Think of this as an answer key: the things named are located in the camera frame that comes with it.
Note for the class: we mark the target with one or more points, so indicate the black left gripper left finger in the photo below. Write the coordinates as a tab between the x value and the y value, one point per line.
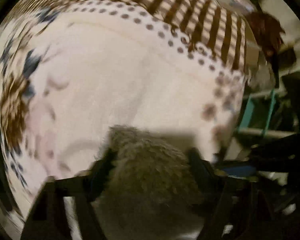
47	218

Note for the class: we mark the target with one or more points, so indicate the grey fluffy fleece pants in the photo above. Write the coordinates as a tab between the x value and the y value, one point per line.
151	193

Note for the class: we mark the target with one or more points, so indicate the teal drying rack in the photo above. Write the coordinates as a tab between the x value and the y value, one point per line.
267	115

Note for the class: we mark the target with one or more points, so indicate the floral white bed blanket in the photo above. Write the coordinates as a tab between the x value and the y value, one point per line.
71	69

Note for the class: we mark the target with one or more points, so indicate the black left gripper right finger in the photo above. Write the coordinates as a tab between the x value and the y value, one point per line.
236	208

